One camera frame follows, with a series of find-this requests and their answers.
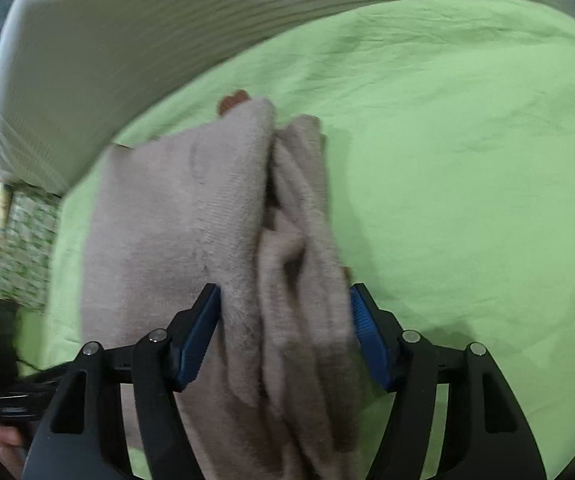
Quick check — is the beige knit sweater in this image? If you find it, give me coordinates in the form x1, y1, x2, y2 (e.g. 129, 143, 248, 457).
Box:
80, 99, 361, 479

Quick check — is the person's left hand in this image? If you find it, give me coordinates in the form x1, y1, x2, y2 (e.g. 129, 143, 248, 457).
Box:
0, 425, 26, 479

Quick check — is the green white checkered blanket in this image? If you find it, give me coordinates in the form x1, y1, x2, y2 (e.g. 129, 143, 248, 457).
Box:
0, 186, 60, 312

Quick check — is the light green bed sheet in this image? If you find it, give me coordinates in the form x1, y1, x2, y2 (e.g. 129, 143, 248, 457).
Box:
16, 0, 575, 480

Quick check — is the grey striped headboard cushion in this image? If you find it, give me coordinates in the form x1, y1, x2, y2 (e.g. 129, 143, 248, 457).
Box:
0, 0, 575, 194

